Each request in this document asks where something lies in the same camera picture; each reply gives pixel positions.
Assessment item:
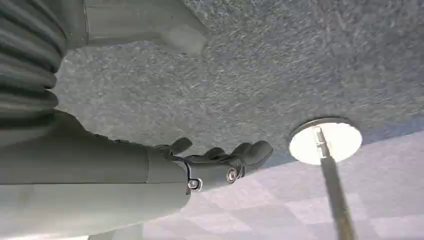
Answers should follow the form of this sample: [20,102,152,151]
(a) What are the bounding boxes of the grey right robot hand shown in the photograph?
[0,0,275,240]

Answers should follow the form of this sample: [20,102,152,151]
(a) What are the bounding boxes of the ribbed grey right arm sleeve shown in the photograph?
[0,0,69,148]

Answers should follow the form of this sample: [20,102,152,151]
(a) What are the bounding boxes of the metal pole with round base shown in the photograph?
[287,116,364,240]

